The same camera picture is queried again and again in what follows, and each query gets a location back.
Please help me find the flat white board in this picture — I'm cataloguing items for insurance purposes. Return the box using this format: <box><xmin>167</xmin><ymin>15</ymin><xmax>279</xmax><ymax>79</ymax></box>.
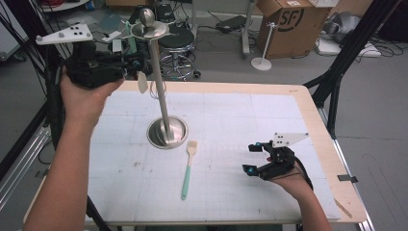
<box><xmin>316</xmin><ymin>38</ymin><xmax>383</xmax><ymax>58</ymax></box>

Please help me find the white round table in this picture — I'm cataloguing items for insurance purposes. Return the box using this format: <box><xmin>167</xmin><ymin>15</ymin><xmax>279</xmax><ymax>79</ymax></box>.
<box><xmin>41</xmin><ymin>0</ymin><xmax>90</xmax><ymax>13</ymax></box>

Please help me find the cream spatula mint handle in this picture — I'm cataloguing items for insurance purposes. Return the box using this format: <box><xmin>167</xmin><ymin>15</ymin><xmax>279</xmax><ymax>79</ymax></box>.
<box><xmin>124</xmin><ymin>20</ymin><xmax>149</xmax><ymax>94</ymax></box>

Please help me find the aluminium rail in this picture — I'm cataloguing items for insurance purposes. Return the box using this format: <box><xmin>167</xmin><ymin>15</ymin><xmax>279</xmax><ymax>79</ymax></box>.
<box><xmin>0</xmin><ymin>124</ymin><xmax>54</xmax><ymax>210</ymax></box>
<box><xmin>317</xmin><ymin>107</ymin><xmax>376</xmax><ymax>231</ymax></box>

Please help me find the flat black case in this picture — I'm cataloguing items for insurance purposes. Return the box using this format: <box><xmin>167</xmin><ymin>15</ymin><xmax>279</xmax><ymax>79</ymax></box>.
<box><xmin>216</xmin><ymin>14</ymin><xmax>248</xmax><ymax>34</ymax></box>

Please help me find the white grid mat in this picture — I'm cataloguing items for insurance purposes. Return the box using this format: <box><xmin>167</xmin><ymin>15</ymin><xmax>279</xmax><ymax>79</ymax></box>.
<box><xmin>85</xmin><ymin>90</ymin><xmax>342</xmax><ymax>223</ymax></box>

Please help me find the cream pastry brush mint handle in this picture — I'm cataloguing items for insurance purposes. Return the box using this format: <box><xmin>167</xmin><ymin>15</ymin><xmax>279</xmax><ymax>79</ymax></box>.
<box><xmin>181</xmin><ymin>140</ymin><xmax>199</xmax><ymax>201</ymax></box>

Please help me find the thin white floor stand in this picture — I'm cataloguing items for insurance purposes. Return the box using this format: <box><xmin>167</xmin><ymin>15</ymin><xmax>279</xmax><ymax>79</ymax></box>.
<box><xmin>250</xmin><ymin>21</ymin><xmax>278</xmax><ymax>71</ymax></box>

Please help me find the brown tape strip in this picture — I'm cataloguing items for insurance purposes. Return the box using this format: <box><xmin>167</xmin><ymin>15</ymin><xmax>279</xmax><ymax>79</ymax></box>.
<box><xmin>333</xmin><ymin>197</ymin><xmax>353</xmax><ymax>219</ymax></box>

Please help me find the person's left hand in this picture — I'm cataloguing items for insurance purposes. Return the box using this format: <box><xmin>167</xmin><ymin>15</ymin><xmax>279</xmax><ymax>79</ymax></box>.
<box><xmin>60</xmin><ymin>65</ymin><xmax>124</xmax><ymax>129</ymax></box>

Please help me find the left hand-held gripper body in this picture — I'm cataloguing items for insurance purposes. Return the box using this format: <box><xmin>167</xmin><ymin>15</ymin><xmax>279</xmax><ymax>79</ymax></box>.
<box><xmin>35</xmin><ymin>23</ymin><xmax>127</xmax><ymax>90</ymax></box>

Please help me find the black metal frame with cables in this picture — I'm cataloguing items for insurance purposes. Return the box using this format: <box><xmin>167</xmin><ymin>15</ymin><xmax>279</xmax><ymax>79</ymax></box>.
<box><xmin>0</xmin><ymin>0</ymin><xmax>95</xmax><ymax>181</ymax></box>

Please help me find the grey bundle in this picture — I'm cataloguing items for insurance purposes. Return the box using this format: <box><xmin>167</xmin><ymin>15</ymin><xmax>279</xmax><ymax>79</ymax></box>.
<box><xmin>321</xmin><ymin>11</ymin><xmax>362</xmax><ymax>44</ymax></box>

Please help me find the black round stool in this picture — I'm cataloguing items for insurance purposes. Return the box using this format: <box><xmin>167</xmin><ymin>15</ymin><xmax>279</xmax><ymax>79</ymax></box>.
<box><xmin>158</xmin><ymin>28</ymin><xmax>202</xmax><ymax>81</ymax></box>

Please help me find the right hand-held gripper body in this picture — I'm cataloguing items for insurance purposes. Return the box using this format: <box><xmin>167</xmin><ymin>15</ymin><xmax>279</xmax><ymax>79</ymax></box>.
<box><xmin>260</xmin><ymin>132</ymin><xmax>310</xmax><ymax>181</ymax></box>

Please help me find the white power strip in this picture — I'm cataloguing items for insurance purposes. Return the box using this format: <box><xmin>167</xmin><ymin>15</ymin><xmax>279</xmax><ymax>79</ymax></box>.
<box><xmin>101</xmin><ymin>30</ymin><xmax>122</xmax><ymax>43</ymax></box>

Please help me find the brown cardboard box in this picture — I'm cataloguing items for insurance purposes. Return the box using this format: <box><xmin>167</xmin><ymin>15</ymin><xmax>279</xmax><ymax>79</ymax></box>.
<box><xmin>256</xmin><ymin>0</ymin><xmax>331</xmax><ymax>60</ymax></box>

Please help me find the white desk leg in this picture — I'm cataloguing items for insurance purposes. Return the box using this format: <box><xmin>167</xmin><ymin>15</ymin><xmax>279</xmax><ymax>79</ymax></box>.
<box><xmin>242</xmin><ymin>0</ymin><xmax>258</xmax><ymax>59</ymax></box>

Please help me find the metal utensil stand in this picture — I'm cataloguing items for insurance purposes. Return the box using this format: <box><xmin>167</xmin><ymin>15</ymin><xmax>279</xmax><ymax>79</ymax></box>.
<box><xmin>129</xmin><ymin>8</ymin><xmax>190</xmax><ymax>150</ymax></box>

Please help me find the person's right hand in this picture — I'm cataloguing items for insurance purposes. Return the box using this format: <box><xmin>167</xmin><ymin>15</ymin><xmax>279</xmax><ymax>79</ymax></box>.
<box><xmin>268</xmin><ymin>160</ymin><xmax>314</xmax><ymax>200</ymax></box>

